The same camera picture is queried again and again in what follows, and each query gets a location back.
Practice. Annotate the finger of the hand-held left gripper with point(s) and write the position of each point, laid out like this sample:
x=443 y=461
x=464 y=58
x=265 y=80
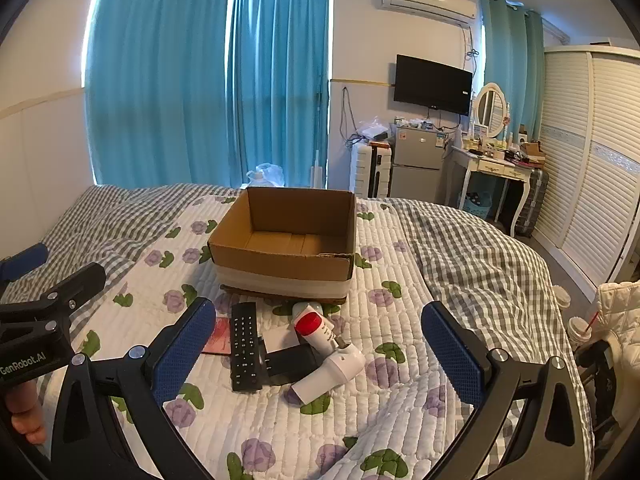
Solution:
x=25 y=259
x=80 y=280

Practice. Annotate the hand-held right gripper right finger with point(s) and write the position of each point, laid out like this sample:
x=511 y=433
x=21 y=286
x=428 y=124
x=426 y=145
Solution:
x=450 y=350

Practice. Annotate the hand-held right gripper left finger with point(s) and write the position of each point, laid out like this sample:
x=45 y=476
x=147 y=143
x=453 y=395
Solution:
x=187 y=345

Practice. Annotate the red card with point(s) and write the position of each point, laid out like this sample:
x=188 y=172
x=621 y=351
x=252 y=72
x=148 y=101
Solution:
x=217 y=335

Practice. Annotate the black remote control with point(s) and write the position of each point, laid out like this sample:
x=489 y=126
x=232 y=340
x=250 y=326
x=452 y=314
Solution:
x=245 y=345

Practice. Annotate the white card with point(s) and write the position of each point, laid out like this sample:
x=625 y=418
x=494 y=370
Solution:
x=280 y=340

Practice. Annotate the black power adapter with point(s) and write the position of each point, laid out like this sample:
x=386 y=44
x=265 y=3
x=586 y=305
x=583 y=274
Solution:
x=292 y=365

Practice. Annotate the white plug charger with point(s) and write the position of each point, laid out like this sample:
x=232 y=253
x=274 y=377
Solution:
x=335 y=370

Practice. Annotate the brown cardboard box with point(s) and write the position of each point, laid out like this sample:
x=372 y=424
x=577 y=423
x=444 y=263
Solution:
x=280 y=265

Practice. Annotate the white bottle with red cap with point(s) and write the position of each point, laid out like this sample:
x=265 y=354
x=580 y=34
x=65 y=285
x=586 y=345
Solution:
x=317 y=332

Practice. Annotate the person's left hand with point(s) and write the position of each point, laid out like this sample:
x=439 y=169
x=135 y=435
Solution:
x=27 y=415

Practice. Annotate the floral quilted bed cover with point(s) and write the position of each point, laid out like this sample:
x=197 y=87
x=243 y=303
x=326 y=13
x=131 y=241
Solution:
x=390 y=310

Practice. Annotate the grey checked duvet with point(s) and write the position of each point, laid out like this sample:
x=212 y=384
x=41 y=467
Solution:
x=475 y=260

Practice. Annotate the white paper cup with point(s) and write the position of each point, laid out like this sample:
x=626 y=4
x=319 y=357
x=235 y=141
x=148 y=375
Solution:
x=561 y=297

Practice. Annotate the paper cup with red straw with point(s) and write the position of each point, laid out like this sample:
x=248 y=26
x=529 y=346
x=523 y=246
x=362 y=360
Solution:
x=582 y=332

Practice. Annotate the blue laundry basket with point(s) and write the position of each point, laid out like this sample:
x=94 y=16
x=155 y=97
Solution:
x=477 y=206

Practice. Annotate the dark suitcase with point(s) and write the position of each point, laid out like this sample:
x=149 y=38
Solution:
x=532 y=200

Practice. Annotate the white puffy jacket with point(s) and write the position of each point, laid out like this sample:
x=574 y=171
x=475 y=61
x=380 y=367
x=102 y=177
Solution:
x=622 y=340

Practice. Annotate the clear plastic bag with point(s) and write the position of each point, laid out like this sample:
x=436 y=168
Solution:
x=267 y=175

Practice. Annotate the grey mini fridge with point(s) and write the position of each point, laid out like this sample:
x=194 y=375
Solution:
x=415 y=165

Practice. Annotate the white dressing table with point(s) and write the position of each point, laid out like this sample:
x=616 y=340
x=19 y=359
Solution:
x=495 y=165

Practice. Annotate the white suitcase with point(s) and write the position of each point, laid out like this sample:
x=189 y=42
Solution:
x=362 y=170

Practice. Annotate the wide blue curtain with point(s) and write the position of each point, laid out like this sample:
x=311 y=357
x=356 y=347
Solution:
x=155 y=75

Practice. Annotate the crumpled plastic bag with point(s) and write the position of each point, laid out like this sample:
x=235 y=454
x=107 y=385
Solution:
x=375 y=127

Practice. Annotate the white louvred wardrobe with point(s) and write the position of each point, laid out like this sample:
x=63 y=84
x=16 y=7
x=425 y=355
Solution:
x=590 y=160

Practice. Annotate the oval white vanity mirror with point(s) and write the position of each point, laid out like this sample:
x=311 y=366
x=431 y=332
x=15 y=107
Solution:
x=490 y=110

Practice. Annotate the narrow blue curtain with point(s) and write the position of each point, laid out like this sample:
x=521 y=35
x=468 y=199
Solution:
x=280 y=80

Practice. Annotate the blue curtain beside wardrobe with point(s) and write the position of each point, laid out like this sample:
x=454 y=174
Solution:
x=525 y=70

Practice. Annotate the white air conditioner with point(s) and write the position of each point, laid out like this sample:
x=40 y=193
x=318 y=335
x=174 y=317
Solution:
x=427 y=2

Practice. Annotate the black wall television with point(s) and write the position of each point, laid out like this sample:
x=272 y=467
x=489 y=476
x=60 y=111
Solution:
x=432 y=85

